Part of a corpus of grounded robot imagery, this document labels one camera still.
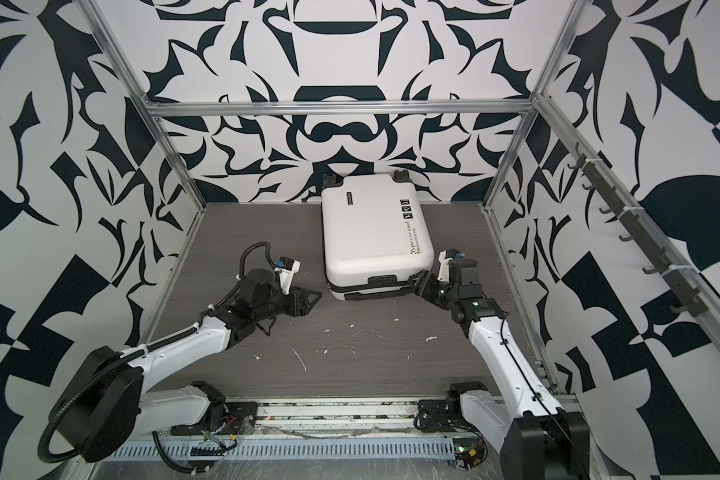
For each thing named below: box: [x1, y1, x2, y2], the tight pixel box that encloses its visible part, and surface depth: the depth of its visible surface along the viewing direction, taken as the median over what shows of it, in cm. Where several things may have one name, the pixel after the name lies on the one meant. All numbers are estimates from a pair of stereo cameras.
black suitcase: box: [321, 170, 435, 302], surface depth 87 cm
